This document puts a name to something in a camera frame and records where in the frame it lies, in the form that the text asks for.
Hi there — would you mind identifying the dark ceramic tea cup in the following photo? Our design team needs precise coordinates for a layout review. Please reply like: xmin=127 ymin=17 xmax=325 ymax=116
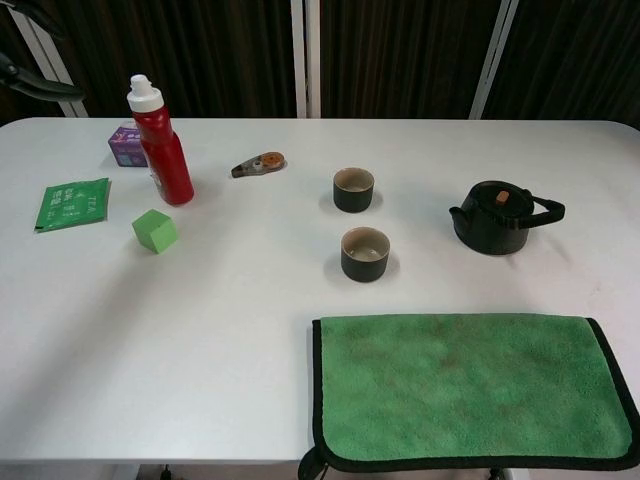
xmin=340 ymin=226 xmax=392 ymax=284
xmin=332 ymin=167 xmax=376 ymax=213

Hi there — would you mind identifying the black teapot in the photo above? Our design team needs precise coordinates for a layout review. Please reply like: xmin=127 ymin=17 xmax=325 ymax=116
xmin=448 ymin=180 xmax=567 ymax=256

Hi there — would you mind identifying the green tea sachet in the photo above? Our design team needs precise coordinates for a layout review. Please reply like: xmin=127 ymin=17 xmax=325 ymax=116
xmin=33 ymin=177 xmax=113 ymax=234

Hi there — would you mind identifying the small purple carton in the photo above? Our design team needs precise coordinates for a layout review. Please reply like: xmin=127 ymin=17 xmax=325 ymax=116
xmin=107 ymin=125 xmax=150 ymax=169

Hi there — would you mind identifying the white slanted frame post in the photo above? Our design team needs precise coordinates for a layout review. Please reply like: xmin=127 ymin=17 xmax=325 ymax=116
xmin=469 ymin=0 xmax=520 ymax=120
xmin=8 ymin=0 xmax=90 ymax=119

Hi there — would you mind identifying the white double frame post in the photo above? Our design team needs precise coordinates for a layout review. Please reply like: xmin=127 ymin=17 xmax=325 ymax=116
xmin=291 ymin=0 xmax=322 ymax=120

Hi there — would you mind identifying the black pleated curtain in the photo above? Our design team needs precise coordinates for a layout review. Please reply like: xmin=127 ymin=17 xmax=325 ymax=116
xmin=319 ymin=0 xmax=506 ymax=120
xmin=0 ymin=0 xmax=66 ymax=127
xmin=482 ymin=0 xmax=640 ymax=127
xmin=24 ymin=0 xmax=296 ymax=120

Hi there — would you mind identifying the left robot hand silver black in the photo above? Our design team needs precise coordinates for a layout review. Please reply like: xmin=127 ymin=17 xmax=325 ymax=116
xmin=0 ymin=49 xmax=84 ymax=102

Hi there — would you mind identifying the green foam cube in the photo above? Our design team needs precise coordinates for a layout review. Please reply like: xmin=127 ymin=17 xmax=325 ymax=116
xmin=131 ymin=208 xmax=180 ymax=256

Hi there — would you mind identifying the green microfiber cloth black trim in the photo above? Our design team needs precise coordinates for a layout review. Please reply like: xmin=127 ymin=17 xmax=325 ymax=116
xmin=298 ymin=312 xmax=640 ymax=480

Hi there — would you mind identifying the red bottle white cap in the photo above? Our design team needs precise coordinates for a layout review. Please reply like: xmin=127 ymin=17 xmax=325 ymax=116
xmin=126 ymin=73 xmax=196 ymax=208

